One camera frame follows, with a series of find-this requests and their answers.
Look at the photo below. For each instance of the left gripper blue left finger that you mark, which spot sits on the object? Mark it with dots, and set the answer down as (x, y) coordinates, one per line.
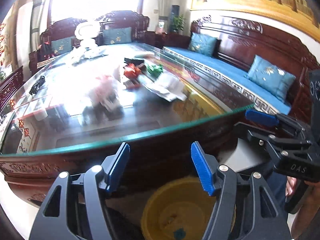
(114, 167)

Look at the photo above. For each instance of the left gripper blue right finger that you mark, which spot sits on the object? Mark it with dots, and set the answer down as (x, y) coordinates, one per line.
(205, 165)

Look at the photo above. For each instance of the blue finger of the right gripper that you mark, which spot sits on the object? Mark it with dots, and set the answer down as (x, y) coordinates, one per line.
(261, 118)
(260, 136)

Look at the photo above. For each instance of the orange paper ball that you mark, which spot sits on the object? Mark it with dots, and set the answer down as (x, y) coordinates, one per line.
(131, 71)

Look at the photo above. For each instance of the green paper ball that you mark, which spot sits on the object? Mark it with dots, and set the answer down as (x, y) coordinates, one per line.
(155, 70)

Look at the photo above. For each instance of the black foam square block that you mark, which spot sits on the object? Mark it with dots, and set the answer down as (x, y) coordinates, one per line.
(134, 61)

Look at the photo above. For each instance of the yellow trash bin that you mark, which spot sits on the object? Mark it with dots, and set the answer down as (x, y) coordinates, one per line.
(180, 209)

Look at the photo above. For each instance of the person right hand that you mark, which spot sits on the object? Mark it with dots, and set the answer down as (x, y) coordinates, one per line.
(307, 212)

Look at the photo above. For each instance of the teal pillow near bench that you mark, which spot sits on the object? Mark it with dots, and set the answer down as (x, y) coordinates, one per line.
(270, 77)

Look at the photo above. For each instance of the teal pillow bench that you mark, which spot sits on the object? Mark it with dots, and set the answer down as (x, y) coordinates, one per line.
(203, 44)
(270, 77)

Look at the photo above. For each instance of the long wooden sofa bench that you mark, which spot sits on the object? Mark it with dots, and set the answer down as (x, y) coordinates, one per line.
(239, 40)

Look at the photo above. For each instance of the blue bench cushion mat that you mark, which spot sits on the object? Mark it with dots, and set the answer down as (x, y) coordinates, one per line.
(234, 77)

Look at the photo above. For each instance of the teal pillow far bench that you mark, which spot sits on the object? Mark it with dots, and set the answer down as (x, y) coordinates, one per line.
(203, 44)

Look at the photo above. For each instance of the teal pillow right armchair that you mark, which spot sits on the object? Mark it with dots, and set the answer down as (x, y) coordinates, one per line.
(117, 36)

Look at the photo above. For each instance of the teal pillow armchair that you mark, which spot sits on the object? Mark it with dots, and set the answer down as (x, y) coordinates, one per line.
(117, 36)
(62, 46)

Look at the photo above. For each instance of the teal pillow left armchair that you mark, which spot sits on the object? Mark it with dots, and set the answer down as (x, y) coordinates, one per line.
(62, 46)

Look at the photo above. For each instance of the wooden tv cabinet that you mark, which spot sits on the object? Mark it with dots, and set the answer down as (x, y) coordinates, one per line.
(10, 85)

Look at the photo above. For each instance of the potted green plant corner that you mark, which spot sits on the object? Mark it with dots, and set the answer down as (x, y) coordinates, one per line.
(177, 24)

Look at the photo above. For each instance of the white robot toy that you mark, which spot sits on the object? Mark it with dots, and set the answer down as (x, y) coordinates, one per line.
(86, 32)

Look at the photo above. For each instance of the carved wooden double armchair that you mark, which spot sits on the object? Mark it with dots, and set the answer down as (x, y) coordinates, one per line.
(66, 29)

